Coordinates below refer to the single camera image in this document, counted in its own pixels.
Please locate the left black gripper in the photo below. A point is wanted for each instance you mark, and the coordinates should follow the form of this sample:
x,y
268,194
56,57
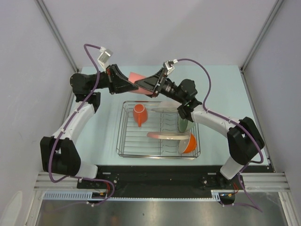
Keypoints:
x,y
116,82

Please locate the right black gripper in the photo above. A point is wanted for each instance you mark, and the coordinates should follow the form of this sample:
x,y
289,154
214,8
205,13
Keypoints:
x,y
151,83

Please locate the pink cup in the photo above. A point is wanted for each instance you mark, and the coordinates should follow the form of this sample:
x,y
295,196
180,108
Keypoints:
x,y
133,77

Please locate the white scalloped plate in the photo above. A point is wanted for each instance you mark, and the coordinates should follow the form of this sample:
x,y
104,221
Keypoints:
x,y
167,107

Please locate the orange mug with handle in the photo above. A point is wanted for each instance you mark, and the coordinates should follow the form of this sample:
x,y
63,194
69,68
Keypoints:
x,y
140,114

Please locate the metal wire dish rack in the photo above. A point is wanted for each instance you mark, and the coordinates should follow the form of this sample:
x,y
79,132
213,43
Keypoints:
x,y
133,141

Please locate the green ceramic bowl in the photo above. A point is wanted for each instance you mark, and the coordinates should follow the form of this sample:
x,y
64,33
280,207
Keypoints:
x,y
185,125

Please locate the pink cream floral plate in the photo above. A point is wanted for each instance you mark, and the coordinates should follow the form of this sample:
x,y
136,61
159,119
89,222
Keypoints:
x,y
169,135

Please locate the white orange ceramic bowl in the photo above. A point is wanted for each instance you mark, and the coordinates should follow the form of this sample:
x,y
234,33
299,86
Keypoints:
x,y
188,145

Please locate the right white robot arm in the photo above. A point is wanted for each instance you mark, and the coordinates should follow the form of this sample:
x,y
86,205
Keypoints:
x,y
244,139

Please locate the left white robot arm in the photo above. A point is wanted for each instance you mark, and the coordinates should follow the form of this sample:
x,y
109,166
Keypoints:
x,y
58,152

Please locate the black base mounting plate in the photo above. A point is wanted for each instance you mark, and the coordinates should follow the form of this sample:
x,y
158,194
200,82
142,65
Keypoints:
x,y
166,182

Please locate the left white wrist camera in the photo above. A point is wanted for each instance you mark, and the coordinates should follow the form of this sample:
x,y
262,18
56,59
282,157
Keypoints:
x,y
104,57

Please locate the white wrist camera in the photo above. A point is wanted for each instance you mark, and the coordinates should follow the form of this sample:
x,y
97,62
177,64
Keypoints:
x,y
104,57
169,66

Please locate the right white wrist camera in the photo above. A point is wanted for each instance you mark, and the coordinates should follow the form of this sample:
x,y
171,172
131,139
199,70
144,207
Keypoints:
x,y
169,66

